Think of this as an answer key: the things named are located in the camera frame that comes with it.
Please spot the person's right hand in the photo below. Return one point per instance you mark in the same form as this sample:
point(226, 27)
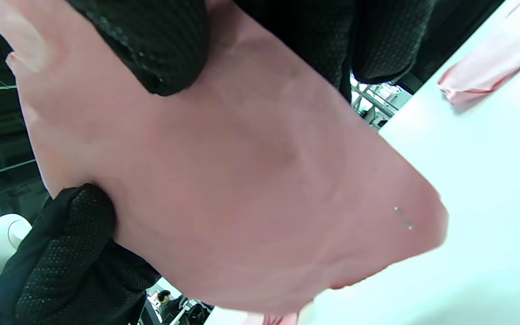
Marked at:
point(160, 40)

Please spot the person's left hand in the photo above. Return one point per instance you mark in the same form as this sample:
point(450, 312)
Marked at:
point(61, 271)

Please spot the pink cloth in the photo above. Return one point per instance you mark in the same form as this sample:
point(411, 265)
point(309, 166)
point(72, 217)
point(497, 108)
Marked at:
point(242, 180)
point(494, 58)

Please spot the silver paper clip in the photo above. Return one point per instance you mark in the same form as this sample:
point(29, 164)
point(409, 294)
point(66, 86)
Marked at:
point(403, 219)

